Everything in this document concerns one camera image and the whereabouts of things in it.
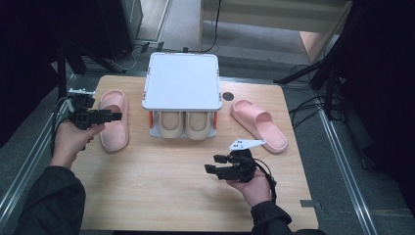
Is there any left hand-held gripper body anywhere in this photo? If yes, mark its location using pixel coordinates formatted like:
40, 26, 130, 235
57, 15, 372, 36
67, 87, 99, 131

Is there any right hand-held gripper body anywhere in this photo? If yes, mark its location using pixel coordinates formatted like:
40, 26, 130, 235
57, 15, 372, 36
220, 137, 267, 184

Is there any pink slipper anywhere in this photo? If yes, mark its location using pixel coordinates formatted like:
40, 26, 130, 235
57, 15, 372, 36
97, 89, 130, 154
230, 99, 289, 155

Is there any beige perforated clog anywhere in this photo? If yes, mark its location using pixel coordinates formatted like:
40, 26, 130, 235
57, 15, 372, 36
158, 111, 186, 140
184, 111, 212, 141

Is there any white shoe rack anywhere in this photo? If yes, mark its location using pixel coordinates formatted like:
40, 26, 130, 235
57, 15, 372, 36
141, 52, 223, 141

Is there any person's right hand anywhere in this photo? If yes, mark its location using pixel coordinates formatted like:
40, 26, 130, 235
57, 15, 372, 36
226, 168, 274, 209

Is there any person's left hand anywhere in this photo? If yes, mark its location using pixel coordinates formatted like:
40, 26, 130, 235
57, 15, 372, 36
50, 120, 107, 169

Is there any black metal stand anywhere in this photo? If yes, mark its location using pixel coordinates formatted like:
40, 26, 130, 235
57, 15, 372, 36
273, 48, 348, 119
55, 40, 127, 106

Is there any grey tape strip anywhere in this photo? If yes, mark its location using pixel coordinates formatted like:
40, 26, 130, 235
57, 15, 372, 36
300, 199, 323, 211

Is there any black curtain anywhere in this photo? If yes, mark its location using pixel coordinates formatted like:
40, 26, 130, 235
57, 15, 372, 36
0, 0, 102, 148
339, 0, 415, 210

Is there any dark cabinet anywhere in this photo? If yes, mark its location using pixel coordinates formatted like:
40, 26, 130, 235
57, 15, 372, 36
97, 0, 145, 62

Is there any beige wooden cabinet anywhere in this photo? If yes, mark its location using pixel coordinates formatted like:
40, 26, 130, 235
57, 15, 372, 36
199, 0, 353, 65

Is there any right hand-held gripper cable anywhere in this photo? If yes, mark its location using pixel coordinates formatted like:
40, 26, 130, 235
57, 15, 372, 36
254, 158, 278, 205

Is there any metal floor rail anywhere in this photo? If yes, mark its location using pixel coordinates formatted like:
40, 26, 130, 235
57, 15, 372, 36
0, 72, 81, 223
317, 107, 380, 235

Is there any black floor cable bundle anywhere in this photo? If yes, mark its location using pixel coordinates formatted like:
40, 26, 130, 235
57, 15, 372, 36
288, 63, 344, 130

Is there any black hanging cable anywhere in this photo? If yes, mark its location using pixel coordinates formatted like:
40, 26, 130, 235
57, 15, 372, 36
195, 0, 223, 55

